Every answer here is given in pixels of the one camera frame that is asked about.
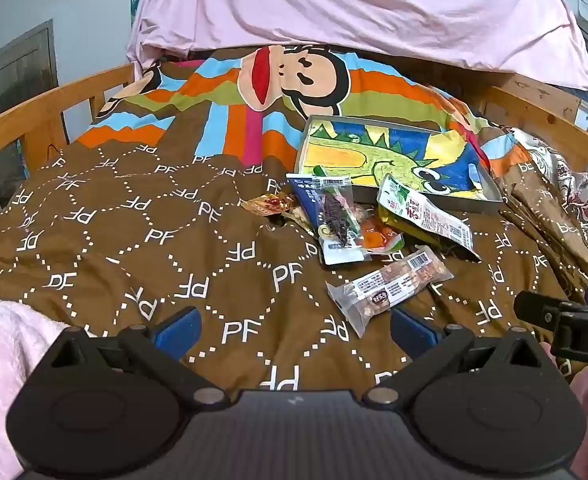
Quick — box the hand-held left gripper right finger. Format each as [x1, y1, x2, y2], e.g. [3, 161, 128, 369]
[363, 306, 557, 411]

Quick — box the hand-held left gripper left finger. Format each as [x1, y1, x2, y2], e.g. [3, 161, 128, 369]
[34, 306, 232, 411]

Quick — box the clear nut bar packet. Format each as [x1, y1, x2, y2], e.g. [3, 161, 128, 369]
[325, 245, 455, 339]

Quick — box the orange fruit snack pack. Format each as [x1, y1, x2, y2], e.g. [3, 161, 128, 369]
[358, 216, 406, 255]

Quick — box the metal tray with dinosaur print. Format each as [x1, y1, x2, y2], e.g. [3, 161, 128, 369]
[296, 115, 505, 216]

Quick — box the white green red snack packet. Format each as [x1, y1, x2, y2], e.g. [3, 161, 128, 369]
[376, 174, 475, 253]

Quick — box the clear dark dried meat packet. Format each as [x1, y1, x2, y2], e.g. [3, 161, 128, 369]
[311, 175, 362, 252]

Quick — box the gold red snack packet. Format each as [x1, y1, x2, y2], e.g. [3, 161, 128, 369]
[241, 191, 296, 217]

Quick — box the puffed rice cake packet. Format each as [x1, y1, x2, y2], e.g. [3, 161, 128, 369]
[280, 204, 321, 238]

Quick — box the blue white powder sachet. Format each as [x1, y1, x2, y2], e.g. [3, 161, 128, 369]
[285, 172, 366, 267]

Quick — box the brown cartoon printed blanket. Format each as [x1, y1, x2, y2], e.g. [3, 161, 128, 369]
[0, 45, 588, 396]

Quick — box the floral patterned cloth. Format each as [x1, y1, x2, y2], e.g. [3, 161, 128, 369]
[511, 127, 588, 266]

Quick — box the pink fleece cloth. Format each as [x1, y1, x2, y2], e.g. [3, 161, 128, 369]
[0, 294, 75, 480]

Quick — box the grey door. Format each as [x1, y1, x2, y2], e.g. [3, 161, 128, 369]
[0, 19, 57, 206]

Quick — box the pink bed sheet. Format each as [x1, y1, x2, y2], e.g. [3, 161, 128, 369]
[126, 0, 588, 93]

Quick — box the black cable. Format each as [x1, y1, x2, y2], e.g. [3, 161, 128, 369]
[44, 141, 71, 162]

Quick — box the wooden bed frame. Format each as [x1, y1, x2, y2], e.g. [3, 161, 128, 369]
[0, 62, 588, 233]

